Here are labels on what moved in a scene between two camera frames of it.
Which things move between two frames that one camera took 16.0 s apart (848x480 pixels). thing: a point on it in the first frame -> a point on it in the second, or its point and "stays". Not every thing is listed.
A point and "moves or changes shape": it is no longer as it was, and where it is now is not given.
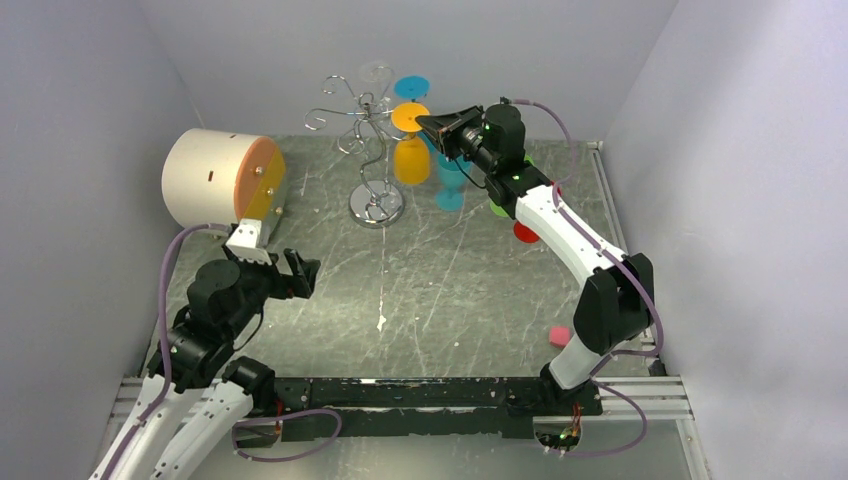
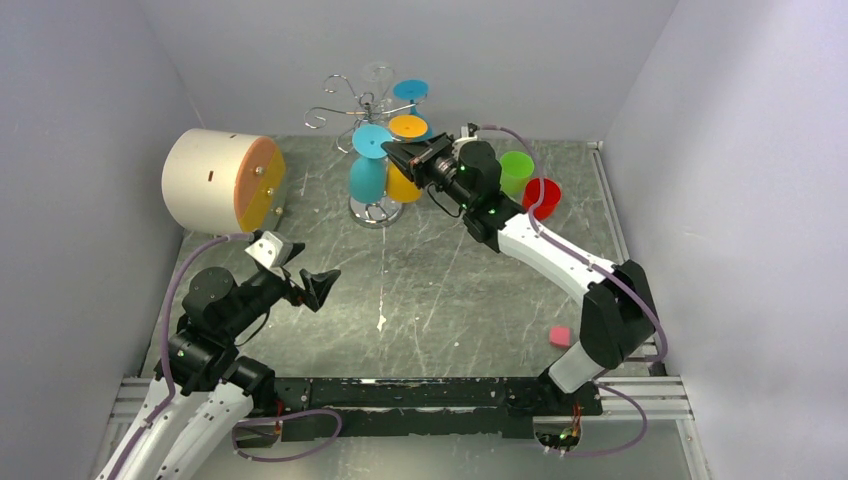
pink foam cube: x=560 y=336 stays
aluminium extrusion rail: x=661 y=397 stays
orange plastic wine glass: x=411 y=153 moves or changes shape
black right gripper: x=444 y=130 -> x=403 y=154
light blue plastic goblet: x=451 y=177 moves or changes shape
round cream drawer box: x=219 y=177 stays
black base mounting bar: x=309 y=408 stays
